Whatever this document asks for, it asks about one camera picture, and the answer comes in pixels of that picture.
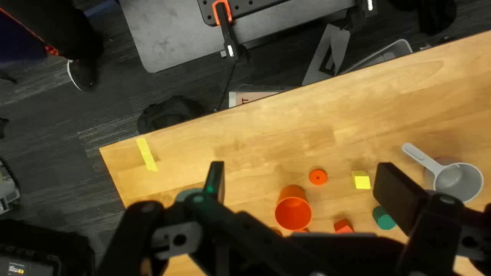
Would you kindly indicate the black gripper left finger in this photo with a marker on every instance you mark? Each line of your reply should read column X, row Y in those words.
column 168, row 239

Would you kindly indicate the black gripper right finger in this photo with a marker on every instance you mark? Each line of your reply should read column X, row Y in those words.
column 403, row 204

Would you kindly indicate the green cylinder block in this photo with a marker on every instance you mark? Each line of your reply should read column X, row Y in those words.
column 382, row 218

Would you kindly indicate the yellow cube block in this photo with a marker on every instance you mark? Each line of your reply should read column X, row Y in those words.
column 360, row 181

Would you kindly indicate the red block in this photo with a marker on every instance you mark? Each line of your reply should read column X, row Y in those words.
column 343, row 225

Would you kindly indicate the grey measuring cup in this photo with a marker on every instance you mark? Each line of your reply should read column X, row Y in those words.
column 454, row 181

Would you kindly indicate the orange plastic cup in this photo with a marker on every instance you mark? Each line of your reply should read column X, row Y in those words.
column 291, row 211

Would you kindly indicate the yellow tape strip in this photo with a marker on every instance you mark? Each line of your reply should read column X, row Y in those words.
column 145, row 153

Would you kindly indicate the orange disc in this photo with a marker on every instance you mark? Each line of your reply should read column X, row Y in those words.
column 317, row 176
column 300, row 230

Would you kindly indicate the black equipment case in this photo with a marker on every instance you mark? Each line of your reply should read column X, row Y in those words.
column 46, row 245

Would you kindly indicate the black round bag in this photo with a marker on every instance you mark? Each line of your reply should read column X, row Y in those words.
column 168, row 115

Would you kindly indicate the clear plastic tray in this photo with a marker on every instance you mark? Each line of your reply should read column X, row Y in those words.
column 392, row 50

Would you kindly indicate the white paper sheet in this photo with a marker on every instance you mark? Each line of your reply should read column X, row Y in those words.
column 245, row 98

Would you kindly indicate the grey marker sheet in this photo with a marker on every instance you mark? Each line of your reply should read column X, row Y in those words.
column 319, row 66

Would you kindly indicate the grey plastic box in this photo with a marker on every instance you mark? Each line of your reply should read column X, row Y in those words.
column 7, row 188

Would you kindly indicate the black shoe white sole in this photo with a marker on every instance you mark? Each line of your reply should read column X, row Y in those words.
column 86, row 70

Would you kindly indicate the dark grey cart top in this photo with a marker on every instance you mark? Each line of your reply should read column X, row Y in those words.
column 168, row 35

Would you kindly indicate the black clamp with orange hook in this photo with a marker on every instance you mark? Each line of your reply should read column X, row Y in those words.
column 230, row 40

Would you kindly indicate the black perforated plate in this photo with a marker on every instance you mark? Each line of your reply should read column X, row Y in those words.
column 250, row 8

